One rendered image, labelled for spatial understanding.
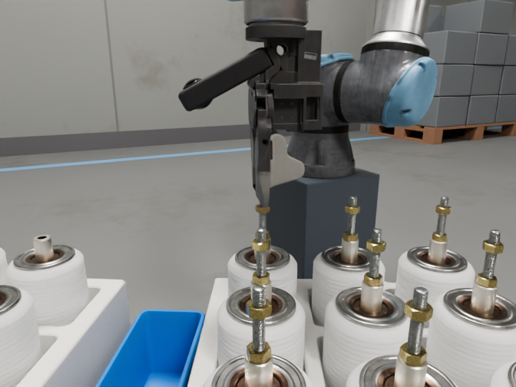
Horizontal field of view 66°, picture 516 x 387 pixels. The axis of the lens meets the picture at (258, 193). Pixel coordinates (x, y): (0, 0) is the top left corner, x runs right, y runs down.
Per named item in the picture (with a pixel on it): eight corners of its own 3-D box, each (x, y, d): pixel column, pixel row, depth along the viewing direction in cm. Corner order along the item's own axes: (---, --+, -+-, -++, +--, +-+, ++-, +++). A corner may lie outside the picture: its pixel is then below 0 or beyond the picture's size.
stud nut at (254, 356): (273, 362, 30) (273, 352, 30) (252, 366, 29) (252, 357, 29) (265, 345, 32) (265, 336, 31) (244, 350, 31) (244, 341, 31)
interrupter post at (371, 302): (378, 319, 41) (380, 290, 40) (355, 311, 42) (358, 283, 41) (385, 308, 43) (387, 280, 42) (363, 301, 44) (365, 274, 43)
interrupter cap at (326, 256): (324, 273, 50) (325, 269, 50) (318, 249, 58) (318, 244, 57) (384, 274, 50) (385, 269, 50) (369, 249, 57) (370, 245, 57)
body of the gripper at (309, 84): (322, 135, 46) (327, 24, 43) (249, 137, 45) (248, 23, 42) (307, 127, 54) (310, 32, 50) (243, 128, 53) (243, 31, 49)
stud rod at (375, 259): (375, 299, 41) (381, 232, 39) (365, 296, 42) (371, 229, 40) (378, 295, 42) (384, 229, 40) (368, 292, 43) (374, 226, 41)
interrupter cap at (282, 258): (225, 256, 55) (225, 251, 55) (270, 245, 59) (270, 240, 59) (252, 278, 49) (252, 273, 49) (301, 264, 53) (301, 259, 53)
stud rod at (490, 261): (491, 297, 42) (503, 230, 40) (486, 300, 41) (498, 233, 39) (481, 293, 42) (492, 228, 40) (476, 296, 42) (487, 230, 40)
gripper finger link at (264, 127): (272, 172, 45) (271, 93, 44) (259, 173, 45) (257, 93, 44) (266, 169, 50) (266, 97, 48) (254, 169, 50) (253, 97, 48)
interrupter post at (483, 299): (497, 312, 42) (503, 284, 41) (487, 320, 41) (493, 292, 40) (474, 302, 44) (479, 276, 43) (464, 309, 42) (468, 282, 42)
